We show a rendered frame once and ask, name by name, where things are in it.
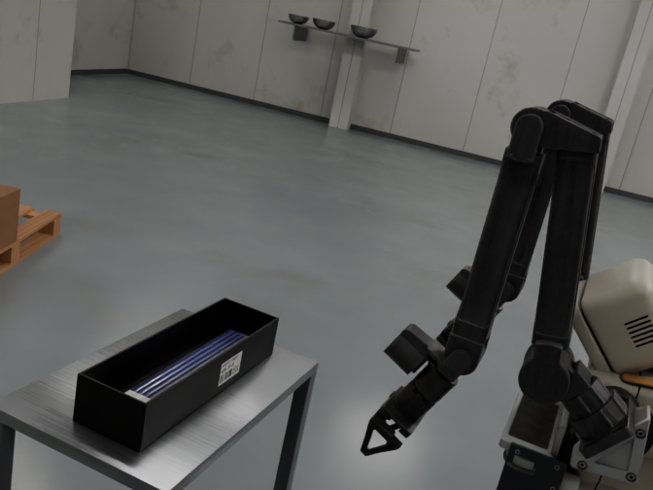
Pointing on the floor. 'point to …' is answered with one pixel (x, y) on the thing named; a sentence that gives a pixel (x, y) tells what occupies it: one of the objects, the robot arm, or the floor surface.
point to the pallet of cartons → (47, 226)
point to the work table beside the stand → (190, 445)
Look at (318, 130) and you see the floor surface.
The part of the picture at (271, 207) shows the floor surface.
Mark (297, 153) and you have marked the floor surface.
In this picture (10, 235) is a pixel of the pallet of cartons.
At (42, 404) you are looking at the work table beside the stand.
